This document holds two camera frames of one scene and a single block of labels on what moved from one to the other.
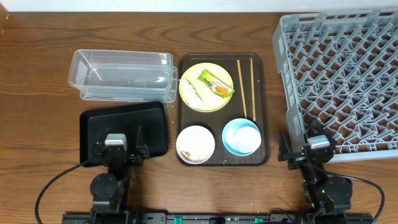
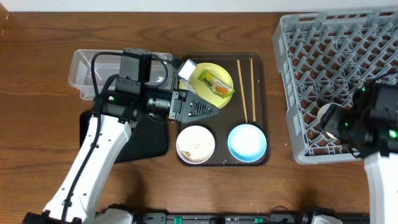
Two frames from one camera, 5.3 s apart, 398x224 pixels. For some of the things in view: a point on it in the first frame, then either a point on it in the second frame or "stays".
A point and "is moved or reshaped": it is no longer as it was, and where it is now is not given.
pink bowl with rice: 195,144 stays
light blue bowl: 241,137 is moved or reshaped
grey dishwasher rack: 340,70 stays
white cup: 247,139 → 319,116
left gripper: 117,154 → 178,106
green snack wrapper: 217,86 stays
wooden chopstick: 242,89 stays
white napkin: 189,92 stays
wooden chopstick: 253,87 stays
